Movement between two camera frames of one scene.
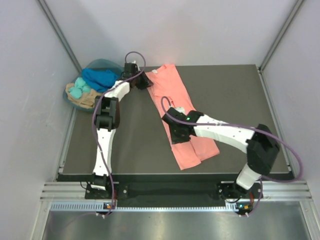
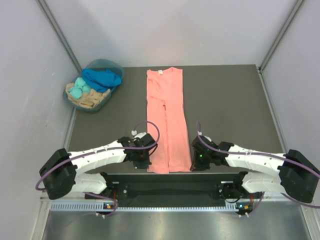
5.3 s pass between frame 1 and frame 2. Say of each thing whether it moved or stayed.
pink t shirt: moved
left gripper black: moved
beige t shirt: stayed
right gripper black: moved
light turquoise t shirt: stayed
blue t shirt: stayed
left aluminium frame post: stayed
